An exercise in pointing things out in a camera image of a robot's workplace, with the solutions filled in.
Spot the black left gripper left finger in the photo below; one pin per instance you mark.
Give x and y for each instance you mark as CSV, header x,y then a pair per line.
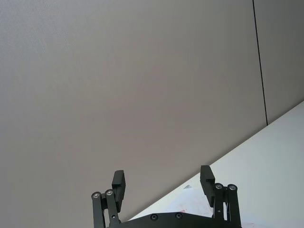
x,y
97,209

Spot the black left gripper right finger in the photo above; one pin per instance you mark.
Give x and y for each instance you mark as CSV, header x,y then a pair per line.
x,y
231,206

